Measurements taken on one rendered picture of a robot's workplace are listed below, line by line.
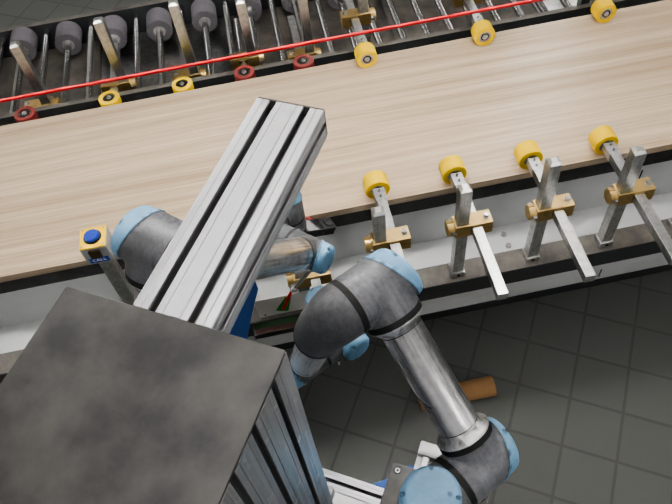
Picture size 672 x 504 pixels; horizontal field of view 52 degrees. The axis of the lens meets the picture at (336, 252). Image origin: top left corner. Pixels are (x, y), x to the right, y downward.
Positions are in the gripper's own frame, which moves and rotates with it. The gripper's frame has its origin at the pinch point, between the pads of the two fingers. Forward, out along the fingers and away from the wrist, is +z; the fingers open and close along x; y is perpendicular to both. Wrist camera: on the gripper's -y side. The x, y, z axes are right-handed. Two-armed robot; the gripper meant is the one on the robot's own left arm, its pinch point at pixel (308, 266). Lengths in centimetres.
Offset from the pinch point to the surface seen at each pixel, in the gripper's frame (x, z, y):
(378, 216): 1.7, -8.4, -22.8
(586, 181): 7, 23, -102
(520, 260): 17, 31, -67
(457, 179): -6, 5, -56
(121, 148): -89, 11, 28
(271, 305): -9.8, 24.9, 11.1
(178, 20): -118, -7, -12
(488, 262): 25, 5, -45
